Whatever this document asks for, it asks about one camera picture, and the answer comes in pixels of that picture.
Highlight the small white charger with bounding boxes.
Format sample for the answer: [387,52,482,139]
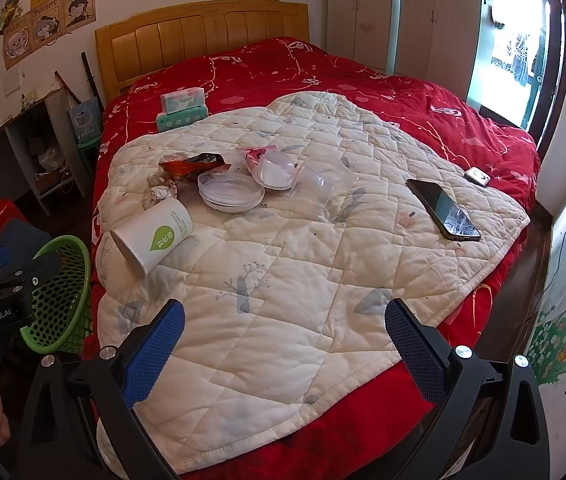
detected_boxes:
[464,167,490,188]

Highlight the pink snack packet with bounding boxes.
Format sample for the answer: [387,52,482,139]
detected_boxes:
[244,145,277,171]

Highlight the cartoon wall posters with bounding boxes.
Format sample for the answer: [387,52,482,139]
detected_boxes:
[0,0,97,70]

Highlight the blue upholstered chair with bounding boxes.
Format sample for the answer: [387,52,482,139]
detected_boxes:
[0,219,52,275]

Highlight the clear plastic bowl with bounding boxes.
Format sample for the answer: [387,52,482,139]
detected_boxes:
[253,150,296,191]

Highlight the white tissue pack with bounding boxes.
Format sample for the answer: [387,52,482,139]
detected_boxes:
[161,87,205,114]

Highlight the red orange snack wrapper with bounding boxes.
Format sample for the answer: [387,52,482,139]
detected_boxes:
[159,153,230,181]

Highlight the cream wardrobe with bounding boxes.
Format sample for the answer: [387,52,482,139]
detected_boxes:
[326,0,481,101]

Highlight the bright window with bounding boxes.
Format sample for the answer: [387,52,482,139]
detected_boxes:
[468,0,551,130]

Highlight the black smartphone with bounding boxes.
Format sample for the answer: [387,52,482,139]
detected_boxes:
[407,179,481,242]

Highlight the green plastic stool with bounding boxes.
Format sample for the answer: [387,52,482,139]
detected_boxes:
[77,136,101,181]

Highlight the white quilted blanket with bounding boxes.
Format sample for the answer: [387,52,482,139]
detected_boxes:
[96,92,529,474]

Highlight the blue paper bag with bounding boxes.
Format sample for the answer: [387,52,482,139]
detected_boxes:
[67,96,102,144]

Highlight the wooden headboard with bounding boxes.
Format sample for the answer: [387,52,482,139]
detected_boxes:
[94,0,310,102]

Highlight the green mesh trash basket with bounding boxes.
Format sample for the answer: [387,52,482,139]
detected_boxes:
[21,235,92,354]

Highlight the flower wall decal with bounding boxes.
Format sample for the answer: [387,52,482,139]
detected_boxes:
[527,307,566,385]

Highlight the teal tissue box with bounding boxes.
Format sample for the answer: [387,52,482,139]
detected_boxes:
[156,105,208,132]

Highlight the clear plastic lid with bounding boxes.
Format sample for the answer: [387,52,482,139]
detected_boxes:
[197,170,265,214]

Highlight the grey shelving unit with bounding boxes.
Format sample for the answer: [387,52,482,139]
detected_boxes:
[0,89,89,214]

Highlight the red bed duvet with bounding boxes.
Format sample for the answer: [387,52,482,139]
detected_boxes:
[92,38,540,479]

